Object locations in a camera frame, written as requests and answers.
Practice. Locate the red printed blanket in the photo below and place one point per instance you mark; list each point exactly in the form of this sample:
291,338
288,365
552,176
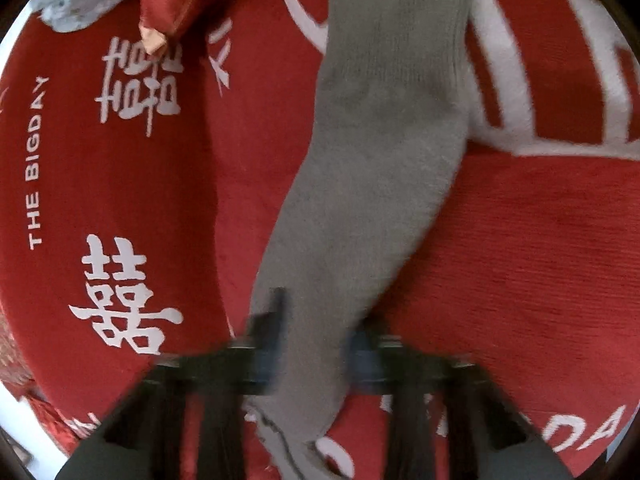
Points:
525,270

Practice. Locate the grey fleece towel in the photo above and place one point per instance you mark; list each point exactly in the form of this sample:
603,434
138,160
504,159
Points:
372,170

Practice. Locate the red embroidered bedsheet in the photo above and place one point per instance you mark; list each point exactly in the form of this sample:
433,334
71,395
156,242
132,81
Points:
42,412

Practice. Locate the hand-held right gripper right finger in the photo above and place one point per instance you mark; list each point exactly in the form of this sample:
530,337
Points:
361,362

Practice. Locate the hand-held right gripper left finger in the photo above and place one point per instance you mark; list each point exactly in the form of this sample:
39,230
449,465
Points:
271,355

